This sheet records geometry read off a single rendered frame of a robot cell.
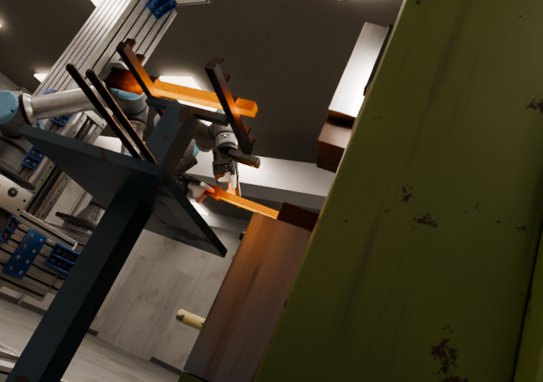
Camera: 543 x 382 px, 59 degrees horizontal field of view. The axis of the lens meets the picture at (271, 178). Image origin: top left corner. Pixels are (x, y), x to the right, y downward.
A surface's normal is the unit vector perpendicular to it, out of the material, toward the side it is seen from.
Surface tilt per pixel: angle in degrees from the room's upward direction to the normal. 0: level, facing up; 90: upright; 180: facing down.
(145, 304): 90
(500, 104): 90
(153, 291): 90
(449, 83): 90
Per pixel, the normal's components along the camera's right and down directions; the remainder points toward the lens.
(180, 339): -0.41, -0.52
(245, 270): -0.07, -0.44
